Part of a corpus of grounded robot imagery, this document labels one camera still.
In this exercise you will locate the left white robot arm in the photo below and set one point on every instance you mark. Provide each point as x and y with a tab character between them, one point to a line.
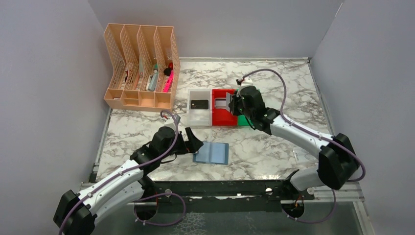
79	213

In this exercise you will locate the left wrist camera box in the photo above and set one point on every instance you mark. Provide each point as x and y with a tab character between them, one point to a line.
170	122

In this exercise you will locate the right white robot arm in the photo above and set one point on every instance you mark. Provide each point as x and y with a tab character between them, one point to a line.
336	163

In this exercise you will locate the blue crest white card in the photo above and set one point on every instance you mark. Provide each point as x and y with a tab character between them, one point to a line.
220	103

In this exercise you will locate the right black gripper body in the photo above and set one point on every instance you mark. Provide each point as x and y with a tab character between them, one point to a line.
236	104

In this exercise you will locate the teal grey stapler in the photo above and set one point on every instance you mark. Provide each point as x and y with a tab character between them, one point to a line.
153	79

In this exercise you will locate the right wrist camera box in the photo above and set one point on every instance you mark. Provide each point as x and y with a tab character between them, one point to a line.
245	82

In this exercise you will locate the pink highlighter pen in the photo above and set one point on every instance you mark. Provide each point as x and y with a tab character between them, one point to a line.
169	82

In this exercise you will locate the blue leather card holder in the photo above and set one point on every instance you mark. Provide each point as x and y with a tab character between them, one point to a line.
216	153

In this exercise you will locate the peach plastic file organizer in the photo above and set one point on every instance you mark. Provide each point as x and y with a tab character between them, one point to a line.
133	51

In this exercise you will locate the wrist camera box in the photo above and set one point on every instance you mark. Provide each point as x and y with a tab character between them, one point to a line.
170	122
245	82

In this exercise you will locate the white plastic bin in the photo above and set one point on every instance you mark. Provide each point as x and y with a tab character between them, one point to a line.
199	117

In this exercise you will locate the red plastic bin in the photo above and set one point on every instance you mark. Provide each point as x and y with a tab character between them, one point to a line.
221	117

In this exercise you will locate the clear plastic packet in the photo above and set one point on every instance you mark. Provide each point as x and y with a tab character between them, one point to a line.
303	157

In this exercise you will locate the green plastic bin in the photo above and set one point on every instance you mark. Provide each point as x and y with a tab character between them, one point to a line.
243	121

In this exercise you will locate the black credit card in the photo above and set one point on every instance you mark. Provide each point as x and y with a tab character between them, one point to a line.
199	104

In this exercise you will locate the black binder clip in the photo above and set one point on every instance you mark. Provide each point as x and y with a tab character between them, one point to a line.
168	71

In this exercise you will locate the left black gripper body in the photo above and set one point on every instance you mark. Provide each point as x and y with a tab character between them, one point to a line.
187	144

